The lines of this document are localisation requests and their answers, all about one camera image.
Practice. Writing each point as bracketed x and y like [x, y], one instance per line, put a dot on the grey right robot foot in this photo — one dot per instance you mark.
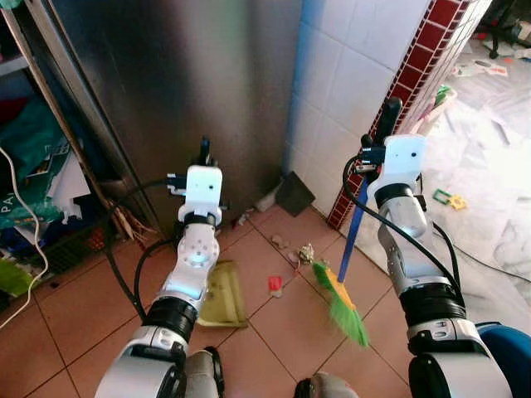
[328, 387]

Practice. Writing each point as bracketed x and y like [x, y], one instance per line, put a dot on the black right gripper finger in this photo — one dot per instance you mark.
[390, 116]

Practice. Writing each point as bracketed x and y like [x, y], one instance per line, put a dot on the grey left robot foot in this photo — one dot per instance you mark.
[205, 375]

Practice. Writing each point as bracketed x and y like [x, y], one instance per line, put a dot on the black office chair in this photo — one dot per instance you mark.
[502, 21]

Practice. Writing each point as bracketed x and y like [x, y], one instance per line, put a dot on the stainless steel cabinet door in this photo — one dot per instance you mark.
[182, 75]

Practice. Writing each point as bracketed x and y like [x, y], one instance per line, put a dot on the brown twig bundle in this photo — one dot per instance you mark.
[133, 225]

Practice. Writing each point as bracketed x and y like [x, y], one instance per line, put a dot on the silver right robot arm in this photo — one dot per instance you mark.
[419, 257]

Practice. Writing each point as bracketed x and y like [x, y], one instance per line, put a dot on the green printed bag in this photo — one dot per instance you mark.
[33, 157]

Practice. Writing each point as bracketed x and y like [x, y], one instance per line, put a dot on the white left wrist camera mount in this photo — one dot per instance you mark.
[204, 189]

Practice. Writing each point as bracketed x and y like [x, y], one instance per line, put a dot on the blue plastic bucket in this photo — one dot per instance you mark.
[508, 361]

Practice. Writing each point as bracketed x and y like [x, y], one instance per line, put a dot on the green and yellow toy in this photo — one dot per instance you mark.
[448, 199]

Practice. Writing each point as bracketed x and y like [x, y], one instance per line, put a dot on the crumpled litter scrap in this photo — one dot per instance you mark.
[306, 253]

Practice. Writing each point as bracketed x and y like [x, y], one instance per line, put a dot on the white tube with green cap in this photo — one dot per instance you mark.
[433, 116]

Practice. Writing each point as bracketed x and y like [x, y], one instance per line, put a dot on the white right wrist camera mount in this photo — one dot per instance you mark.
[403, 162]

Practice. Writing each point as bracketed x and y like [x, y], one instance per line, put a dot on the yellow-green plastic dustpan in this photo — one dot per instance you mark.
[226, 297]

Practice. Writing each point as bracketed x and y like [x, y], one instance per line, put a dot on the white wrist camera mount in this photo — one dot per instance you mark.
[403, 162]
[204, 189]

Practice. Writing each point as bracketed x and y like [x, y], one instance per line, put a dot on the grey robot foot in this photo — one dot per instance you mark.
[328, 387]
[205, 375]

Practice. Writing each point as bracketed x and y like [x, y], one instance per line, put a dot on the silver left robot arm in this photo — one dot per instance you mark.
[192, 257]

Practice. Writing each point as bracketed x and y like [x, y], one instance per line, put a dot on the small red plastic piece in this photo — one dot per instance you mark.
[275, 284]

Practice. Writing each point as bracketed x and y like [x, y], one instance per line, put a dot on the light green bristle brush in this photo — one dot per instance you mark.
[13, 279]

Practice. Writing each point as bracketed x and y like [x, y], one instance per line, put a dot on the black plastic crate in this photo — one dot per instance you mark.
[70, 247]

